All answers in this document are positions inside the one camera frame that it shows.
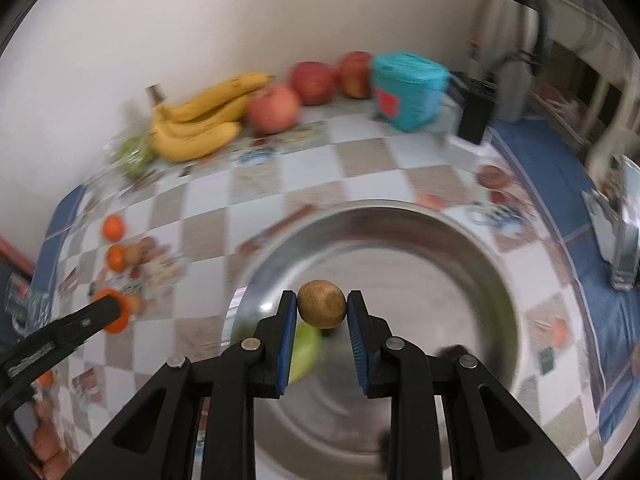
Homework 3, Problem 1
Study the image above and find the teal plastic box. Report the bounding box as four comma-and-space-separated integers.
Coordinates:
370, 52, 451, 132

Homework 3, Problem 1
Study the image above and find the steel thermos kettle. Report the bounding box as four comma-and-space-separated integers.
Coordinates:
467, 0, 551, 123

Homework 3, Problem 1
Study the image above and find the phone stand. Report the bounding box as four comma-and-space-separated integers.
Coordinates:
582, 187, 621, 266

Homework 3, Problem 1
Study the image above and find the white plastic chair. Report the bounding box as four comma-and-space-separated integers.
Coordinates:
582, 85, 640, 181

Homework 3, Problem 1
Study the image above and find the red apple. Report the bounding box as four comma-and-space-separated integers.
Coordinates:
337, 51, 373, 100
290, 61, 337, 107

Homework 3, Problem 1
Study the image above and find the stainless steel basin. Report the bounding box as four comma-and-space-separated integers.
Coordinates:
220, 200, 613, 480

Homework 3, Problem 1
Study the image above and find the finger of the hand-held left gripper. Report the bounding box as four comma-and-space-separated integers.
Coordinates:
42, 295, 124, 356

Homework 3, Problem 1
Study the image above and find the pink apple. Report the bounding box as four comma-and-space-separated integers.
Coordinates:
247, 84, 302, 135

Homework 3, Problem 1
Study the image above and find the white cabinet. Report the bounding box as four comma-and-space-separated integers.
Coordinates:
545, 0, 640, 126

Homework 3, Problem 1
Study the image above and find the green pear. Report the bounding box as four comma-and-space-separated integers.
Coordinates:
287, 322, 323, 386

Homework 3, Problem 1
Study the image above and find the white adapter base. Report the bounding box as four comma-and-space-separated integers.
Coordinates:
440, 95, 468, 143

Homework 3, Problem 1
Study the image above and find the black power adapter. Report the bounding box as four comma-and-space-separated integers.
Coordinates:
457, 80, 498, 145

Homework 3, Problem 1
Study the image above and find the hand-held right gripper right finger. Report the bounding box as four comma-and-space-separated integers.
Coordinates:
347, 290, 583, 480

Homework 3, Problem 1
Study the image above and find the plastic bag of green pears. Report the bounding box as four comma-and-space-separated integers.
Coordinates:
102, 125, 161, 183

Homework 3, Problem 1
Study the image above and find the smartphone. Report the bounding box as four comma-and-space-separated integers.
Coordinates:
610, 155, 640, 291

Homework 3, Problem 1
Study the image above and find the person's left hand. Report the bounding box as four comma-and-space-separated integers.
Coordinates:
30, 395, 68, 480

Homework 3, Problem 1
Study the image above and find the yellow banana bunch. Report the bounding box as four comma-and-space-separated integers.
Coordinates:
145, 71, 276, 163

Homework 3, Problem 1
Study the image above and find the clear glass cup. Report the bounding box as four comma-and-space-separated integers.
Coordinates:
2, 275, 43, 336

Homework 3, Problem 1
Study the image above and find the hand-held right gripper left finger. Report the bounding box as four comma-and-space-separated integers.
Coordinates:
65, 290, 298, 480

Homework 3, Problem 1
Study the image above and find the red bar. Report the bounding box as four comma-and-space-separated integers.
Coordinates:
0, 235, 36, 276

